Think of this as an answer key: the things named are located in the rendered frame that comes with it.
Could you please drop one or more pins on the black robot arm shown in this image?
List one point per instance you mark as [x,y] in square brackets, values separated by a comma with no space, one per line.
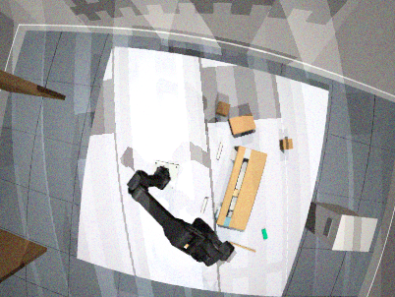
[178,232]

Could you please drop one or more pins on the small green block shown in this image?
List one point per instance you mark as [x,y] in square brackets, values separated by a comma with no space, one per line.
[264,234]

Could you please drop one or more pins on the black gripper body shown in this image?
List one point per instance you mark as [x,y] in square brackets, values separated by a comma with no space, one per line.
[226,249]

